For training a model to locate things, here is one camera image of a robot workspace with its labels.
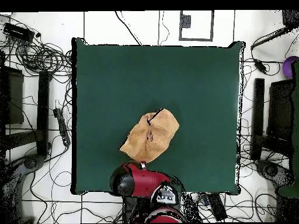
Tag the orange terry towel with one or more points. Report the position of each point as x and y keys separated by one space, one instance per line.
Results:
x=151 y=137

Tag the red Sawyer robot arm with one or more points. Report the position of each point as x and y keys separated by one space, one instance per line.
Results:
x=149 y=182

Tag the dark flat panel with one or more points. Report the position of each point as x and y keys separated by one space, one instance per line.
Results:
x=14 y=98
x=280 y=109

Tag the black power strip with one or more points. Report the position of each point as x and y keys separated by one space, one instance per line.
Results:
x=62 y=128
x=217 y=207

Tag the dark green table cloth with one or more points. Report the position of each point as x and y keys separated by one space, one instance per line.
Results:
x=116 y=81

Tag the black upright bar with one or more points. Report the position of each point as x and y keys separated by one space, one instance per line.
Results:
x=258 y=112
x=43 y=112

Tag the black power adapter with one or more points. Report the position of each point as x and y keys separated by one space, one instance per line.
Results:
x=260 y=66

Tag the purple bowl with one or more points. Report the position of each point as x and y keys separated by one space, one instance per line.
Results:
x=287 y=67

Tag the black rod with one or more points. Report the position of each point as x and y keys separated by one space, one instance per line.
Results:
x=268 y=38

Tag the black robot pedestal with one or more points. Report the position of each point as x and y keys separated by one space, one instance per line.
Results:
x=129 y=210

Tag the black network switch box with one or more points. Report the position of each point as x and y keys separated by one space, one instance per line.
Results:
x=18 y=32

